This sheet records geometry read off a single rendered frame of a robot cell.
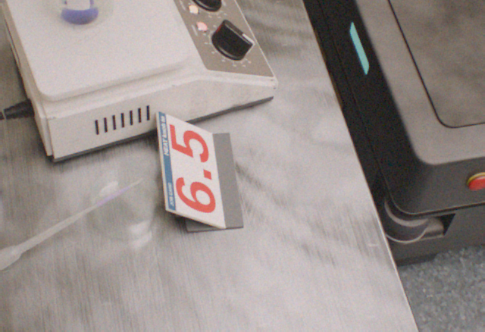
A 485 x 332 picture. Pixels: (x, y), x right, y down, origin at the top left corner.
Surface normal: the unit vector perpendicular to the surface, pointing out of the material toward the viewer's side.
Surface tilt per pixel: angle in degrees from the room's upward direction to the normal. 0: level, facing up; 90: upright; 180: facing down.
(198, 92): 90
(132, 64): 0
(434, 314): 0
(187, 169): 40
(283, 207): 0
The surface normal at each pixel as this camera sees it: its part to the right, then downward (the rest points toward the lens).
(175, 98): 0.37, 0.79
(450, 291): 0.07, -0.55
